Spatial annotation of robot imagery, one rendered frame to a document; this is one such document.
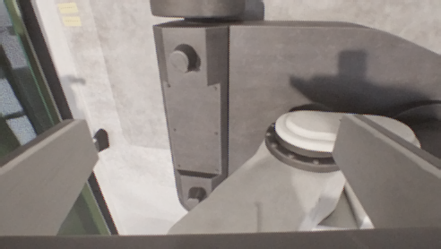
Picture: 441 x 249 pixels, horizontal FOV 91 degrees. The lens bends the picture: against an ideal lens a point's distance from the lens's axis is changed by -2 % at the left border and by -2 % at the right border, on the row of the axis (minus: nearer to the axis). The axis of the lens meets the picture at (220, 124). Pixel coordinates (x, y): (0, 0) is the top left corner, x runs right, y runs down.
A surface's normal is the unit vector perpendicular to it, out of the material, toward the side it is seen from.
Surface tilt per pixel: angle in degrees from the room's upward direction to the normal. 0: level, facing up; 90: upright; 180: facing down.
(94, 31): 0
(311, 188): 90
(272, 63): 0
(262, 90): 0
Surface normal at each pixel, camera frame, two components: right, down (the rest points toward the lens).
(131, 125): -0.18, 0.48
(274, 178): -0.01, -0.87
